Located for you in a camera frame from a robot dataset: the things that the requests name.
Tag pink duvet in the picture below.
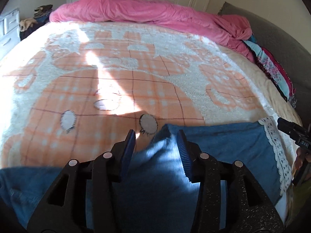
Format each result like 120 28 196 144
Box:
50 0 255 62

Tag colourful floral pillow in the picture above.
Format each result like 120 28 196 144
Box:
244 34 297 108

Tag grey upholstered headboard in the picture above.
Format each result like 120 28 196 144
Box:
218 2 311 127

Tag blue denim pants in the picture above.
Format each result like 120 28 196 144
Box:
1 122 281 232

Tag pile of clothes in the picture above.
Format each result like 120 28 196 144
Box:
19 4 53 41

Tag orange white plush blanket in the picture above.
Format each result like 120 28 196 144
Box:
0 20 296 170

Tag white drawer dresser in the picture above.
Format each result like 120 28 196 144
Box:
0 9 21 59

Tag right hand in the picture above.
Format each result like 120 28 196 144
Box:
294 147 310 173

